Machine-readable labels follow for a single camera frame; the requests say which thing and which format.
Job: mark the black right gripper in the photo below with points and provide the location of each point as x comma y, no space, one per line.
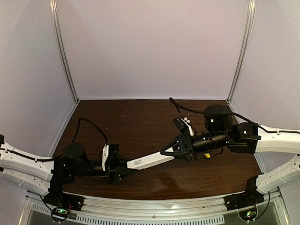
186,146

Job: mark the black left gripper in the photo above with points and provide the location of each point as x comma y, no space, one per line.
112,175

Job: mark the white remote control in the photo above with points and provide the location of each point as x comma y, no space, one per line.
148,161

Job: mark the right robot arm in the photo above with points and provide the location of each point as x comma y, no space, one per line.
239,135

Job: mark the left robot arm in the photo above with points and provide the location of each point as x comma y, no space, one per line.
47,175

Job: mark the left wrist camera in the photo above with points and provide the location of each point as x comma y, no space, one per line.
108,152

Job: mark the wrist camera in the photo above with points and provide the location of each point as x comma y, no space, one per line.
184,126
108,152

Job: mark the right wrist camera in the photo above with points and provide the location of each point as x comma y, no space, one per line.
184,126

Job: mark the aluminium front rail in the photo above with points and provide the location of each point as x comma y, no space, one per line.
274,213

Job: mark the perforated cable tray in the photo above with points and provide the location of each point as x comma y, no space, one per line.
40,215

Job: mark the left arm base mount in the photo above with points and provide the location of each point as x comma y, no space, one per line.
67,201

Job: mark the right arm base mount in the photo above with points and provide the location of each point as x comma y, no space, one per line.
242,200

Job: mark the aluminium corner post right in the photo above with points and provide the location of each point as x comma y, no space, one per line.
243,49

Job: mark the aluminium corner post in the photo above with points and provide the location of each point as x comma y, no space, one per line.
61,49
243,49

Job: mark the aluminium corner post left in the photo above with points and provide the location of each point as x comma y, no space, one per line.
61,49

